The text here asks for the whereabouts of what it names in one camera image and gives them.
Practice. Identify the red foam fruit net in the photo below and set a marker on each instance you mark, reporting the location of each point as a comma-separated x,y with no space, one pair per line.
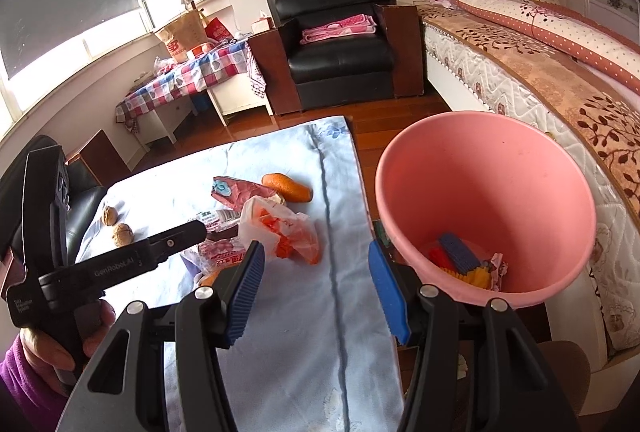
439,258

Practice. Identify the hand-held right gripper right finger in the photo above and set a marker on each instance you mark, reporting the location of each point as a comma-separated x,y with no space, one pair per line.
392,292

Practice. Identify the pink white folded quilt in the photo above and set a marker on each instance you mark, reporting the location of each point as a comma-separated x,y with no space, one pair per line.
525,17

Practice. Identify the black leather armchair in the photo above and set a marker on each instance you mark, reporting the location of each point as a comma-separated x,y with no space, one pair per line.
340,57

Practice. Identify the brown walnut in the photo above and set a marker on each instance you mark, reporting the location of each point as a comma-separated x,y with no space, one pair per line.
109,216
122,234

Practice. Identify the orange white box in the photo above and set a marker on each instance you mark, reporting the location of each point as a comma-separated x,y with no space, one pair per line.
200,51

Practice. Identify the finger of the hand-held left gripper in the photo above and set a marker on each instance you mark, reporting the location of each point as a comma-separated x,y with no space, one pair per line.
175,239

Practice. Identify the white side table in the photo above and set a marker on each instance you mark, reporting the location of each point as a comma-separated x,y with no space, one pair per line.
240,99

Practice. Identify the tan paper bag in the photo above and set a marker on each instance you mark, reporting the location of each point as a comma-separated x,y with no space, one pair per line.
180,37

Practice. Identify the light blue tablecloth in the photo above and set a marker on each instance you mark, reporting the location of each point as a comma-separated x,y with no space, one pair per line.
300,312

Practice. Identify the blue foam fruit net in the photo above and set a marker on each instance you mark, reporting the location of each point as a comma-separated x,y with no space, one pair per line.
457,252

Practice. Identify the white orange plastic bag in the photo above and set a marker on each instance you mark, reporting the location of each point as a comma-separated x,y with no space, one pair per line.
270,222

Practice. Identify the pink folded blanket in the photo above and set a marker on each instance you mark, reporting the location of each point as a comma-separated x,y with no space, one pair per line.
340,28

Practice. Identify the white bed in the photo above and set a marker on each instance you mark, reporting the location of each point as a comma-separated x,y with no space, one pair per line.
475,77

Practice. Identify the person's left hand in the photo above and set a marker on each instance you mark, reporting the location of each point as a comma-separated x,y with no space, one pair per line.
97,322

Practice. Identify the red gift bag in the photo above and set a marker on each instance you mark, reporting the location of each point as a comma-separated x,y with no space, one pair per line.
216,31

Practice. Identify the green label snack wrapper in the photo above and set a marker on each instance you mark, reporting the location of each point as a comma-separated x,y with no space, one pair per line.
217,218

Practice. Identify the clear plastic bag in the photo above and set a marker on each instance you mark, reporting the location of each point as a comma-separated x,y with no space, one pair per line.
162,66

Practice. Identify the white framed window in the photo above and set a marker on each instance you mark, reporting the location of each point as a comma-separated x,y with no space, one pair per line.
100,47

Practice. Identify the pink plastic bucket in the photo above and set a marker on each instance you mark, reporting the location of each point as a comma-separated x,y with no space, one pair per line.
475,192

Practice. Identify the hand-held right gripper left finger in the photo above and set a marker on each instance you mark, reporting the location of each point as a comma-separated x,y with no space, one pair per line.
245,292

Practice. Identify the red white snack wrapper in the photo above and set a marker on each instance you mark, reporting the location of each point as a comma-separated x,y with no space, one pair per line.
215,254

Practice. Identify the pink printed wrapper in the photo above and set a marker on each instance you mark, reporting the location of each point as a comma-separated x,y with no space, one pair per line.
245,189

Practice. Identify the red white patterned cloth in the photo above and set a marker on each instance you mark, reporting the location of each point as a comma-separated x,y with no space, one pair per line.
256,72

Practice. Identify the yellow plastic bag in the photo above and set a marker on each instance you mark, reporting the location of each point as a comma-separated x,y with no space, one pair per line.
477,276

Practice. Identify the wide grey roller blind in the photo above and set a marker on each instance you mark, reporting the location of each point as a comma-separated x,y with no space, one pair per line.
65,12

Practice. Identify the brown leaf print bedspread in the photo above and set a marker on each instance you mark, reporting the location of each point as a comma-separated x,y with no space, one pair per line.
550,82

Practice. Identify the checkered tablecloth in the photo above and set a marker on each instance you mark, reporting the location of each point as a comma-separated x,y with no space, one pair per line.
200,67

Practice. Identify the person's left forearm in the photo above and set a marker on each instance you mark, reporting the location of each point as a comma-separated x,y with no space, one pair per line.
25,392

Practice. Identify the brown wooden side table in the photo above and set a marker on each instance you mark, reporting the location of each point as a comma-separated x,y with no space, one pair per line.
107,157

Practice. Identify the white low cabinet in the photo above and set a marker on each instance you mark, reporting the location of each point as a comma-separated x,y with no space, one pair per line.
165,119

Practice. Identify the tissue box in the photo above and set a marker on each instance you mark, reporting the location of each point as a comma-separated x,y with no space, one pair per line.
261,23

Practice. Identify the black leather sofa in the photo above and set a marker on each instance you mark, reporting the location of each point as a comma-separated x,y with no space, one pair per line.
85,212

